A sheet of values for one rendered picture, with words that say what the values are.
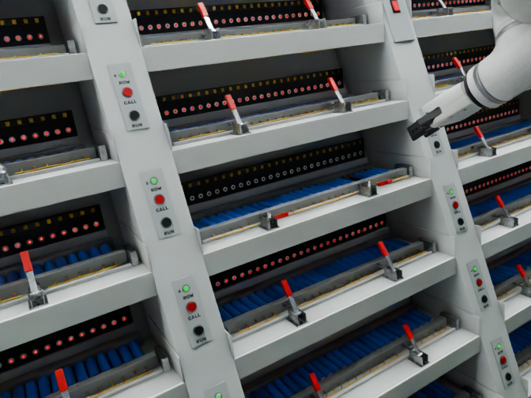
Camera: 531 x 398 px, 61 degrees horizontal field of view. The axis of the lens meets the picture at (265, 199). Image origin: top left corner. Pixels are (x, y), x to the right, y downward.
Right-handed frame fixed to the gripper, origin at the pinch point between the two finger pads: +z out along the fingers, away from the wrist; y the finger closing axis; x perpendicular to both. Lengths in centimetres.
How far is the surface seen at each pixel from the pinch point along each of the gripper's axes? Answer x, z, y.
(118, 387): 25, 25, 69
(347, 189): 4.4, 17.7, 10.6
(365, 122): -8.1, 11.3, 3.1
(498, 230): 27.4, 18.6, -31.0
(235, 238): 7.2, 16.8, 41.4
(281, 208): 4.2, 18.0, 28.6
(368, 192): 7.1, 14.4, 8.1
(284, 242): 11.4, 15.8, 32.4
